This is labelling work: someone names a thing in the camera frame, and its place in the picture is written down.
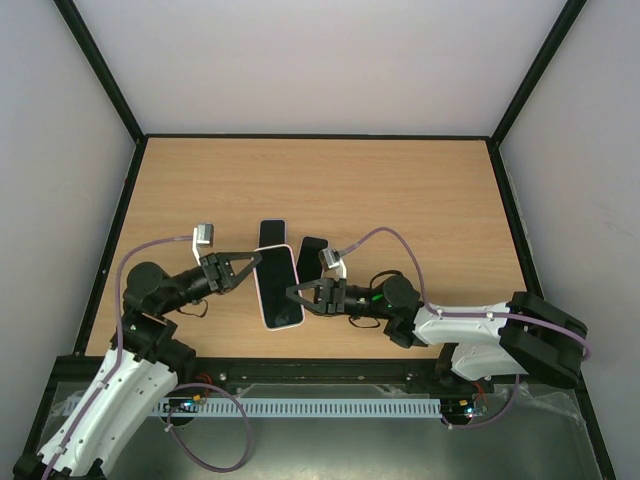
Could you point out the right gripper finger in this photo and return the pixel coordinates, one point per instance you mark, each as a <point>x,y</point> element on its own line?
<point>316,285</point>
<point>316,305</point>

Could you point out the blue phone black screen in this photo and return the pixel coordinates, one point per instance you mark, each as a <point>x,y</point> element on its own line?
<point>272,232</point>

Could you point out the blue phone back up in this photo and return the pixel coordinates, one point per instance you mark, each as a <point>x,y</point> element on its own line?
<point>310,255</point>

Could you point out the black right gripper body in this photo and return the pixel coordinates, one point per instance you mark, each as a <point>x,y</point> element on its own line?
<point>333,296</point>

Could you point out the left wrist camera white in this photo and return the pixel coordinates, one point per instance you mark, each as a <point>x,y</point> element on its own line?
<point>202,237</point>

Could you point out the black enclosure frame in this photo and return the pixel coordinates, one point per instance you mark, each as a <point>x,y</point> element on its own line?
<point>78,365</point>

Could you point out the black front rail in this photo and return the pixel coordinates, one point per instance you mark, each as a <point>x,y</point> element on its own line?
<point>410,375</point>

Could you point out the pink phone case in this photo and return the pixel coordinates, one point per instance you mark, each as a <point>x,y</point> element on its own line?
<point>260,300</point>

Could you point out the white slotted cable duct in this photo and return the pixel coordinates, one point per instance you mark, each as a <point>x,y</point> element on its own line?
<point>312,408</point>

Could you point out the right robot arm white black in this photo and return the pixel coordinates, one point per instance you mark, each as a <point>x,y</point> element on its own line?
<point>524,336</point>

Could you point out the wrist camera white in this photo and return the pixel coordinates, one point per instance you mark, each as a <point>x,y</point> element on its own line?
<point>332,262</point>
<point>202,237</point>

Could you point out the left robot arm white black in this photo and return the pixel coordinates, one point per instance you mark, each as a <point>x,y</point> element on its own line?
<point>143,364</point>

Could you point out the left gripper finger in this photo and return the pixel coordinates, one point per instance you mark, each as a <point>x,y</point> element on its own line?
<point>253,257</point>
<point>237,277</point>

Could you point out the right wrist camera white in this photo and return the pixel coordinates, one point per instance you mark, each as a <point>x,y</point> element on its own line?
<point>332,262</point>

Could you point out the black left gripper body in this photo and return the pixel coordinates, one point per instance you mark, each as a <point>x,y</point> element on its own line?
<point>214,274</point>

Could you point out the lavender phone case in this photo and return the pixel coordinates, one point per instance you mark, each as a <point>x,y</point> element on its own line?
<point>259,232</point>

